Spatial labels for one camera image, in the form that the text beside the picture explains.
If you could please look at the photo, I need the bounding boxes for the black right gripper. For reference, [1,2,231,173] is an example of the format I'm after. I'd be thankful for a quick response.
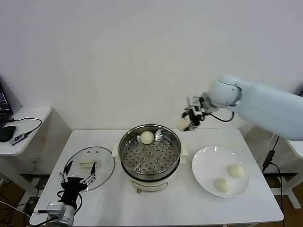
[181,104,207,132]

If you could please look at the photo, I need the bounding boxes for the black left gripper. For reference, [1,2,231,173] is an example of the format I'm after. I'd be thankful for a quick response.
[59,160,97,205]

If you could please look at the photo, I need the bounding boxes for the white steamed baozi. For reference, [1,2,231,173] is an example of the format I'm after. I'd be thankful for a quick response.
[226,164,245,180]
[140,131,154,145]
[177,118,191,132]
[214,177,232,196]

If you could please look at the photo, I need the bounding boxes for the round glass pot lid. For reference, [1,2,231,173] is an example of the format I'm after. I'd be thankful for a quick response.
[63,146,116,192]

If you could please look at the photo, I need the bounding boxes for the perforated steel steamer basket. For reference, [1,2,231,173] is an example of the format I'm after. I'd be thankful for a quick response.
[111,124,189,178]

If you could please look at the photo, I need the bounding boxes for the white round plate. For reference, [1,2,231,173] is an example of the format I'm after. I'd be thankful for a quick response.
[191,146,251,199]

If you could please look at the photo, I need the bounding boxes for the small black printed device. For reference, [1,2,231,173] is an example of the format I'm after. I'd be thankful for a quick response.
[10,132,27,146]

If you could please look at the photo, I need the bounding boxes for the cream electric cooker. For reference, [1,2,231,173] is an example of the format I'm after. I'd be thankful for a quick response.
[116,155,187,194]

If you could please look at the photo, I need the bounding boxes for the white side table with mouse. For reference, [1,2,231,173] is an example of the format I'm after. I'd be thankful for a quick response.
[0,105,53,197]

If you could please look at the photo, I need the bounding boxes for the black computer mouse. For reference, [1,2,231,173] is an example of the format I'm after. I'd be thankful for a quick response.
[0,125,17,142]

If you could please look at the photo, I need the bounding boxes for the black power adapter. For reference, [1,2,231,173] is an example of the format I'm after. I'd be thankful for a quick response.
[262,150,275,173]

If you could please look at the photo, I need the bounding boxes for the black laptop with dark screen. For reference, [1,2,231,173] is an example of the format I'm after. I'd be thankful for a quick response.
[0,75,14,127]

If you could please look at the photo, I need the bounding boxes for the white side table with label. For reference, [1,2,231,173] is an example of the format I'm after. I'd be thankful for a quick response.
[272,139,303,209]

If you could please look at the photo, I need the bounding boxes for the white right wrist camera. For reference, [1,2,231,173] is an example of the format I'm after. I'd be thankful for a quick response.
[187,96,202,106]

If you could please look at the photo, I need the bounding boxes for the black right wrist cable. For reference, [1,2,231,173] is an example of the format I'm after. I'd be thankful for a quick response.
[208,111,235,122]

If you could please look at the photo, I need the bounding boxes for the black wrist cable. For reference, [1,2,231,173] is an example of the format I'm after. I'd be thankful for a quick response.
[56,191,83,213]
[208,111,235,122]

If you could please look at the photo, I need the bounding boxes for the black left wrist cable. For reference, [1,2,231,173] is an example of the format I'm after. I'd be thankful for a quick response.
[56,191,83,213]

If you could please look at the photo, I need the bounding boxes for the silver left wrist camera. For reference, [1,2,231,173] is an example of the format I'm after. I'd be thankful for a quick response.
[46,201,66,217]

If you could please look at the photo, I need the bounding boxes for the thin black looped cable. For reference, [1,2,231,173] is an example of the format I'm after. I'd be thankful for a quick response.
[6,117,43,138]

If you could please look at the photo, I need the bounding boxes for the white floor cable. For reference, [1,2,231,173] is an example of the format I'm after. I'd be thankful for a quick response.
[0,200,33,217]

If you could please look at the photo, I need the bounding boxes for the thin black laptop cable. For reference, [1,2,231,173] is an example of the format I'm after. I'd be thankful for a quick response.
[271,134,280,152]

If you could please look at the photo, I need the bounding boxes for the black mains cable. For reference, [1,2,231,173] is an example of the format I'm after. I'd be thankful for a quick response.
[271,162,285,209]

